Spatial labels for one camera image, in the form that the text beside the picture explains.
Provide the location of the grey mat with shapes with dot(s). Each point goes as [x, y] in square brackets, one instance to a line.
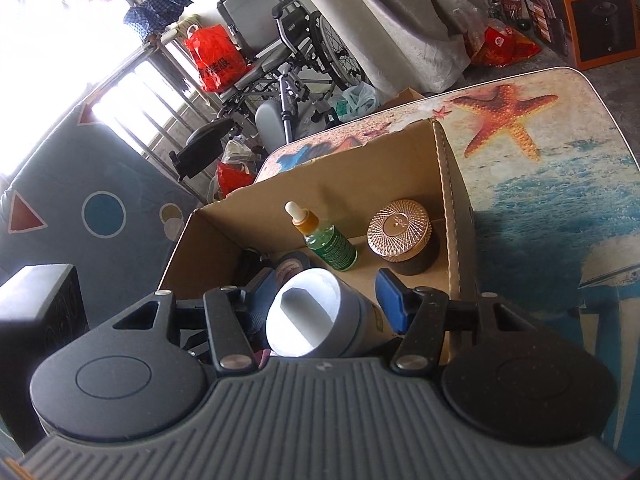
[75, 170]

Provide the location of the orange appliance carton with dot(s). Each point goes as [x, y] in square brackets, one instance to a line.
[600, 20]

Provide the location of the white pill bottle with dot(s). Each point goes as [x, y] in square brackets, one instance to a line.
[310, 310]

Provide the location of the black tape roll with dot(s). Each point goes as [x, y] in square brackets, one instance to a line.
[290, 262]

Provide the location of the grey curtain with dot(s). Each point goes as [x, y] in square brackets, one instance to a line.
[390, 20]

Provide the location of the yellowish broom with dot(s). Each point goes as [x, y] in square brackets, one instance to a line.
[190, 25]

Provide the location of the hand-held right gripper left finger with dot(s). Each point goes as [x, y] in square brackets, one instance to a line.
[260, 305]

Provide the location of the metal railing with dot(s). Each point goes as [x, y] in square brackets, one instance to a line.
[165, 105]

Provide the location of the red crumpled plastic bag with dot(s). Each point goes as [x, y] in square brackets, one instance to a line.
[505, 45]

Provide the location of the green and white plastic bag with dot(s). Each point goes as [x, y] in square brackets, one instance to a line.
[357, 100]

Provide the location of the small cardboard box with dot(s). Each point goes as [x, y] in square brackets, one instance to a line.
[405, 97]

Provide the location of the dark jar rose-gold lid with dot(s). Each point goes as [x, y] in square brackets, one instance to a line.
[400, 240]

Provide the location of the green dropper bottle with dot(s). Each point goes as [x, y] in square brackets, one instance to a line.
[332, 247]

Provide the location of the grey wheelchair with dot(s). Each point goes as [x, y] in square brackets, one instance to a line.
[255, 15]

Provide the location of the blue checkered umbrella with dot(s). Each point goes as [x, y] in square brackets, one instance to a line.
[160, 10]

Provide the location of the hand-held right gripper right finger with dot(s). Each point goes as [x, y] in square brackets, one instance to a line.
[392, 300]

